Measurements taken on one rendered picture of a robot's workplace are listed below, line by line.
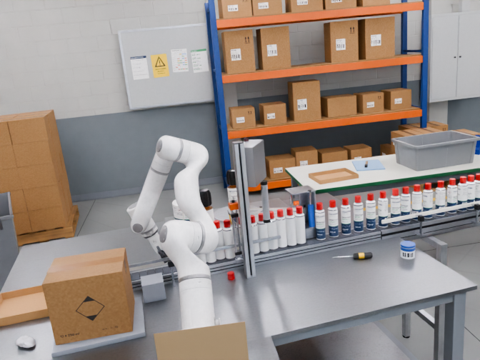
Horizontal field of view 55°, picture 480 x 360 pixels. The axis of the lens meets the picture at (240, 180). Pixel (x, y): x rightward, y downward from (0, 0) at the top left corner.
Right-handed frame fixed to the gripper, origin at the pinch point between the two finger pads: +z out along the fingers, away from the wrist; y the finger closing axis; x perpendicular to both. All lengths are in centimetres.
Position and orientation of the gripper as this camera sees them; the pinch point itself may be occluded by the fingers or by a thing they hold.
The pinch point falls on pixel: (165, 258)
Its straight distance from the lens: 235.7
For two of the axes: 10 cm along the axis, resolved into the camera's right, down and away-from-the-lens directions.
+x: -8.7, 4.7, -1.2
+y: -2.6, -2.4, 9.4
